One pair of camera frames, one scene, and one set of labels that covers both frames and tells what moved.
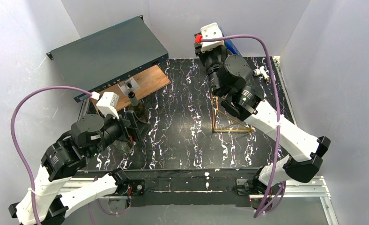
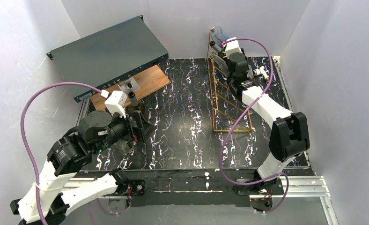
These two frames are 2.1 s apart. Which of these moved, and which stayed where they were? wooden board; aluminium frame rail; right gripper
Moved: right gripper
Stayed: wooden board; aluminium frame rail
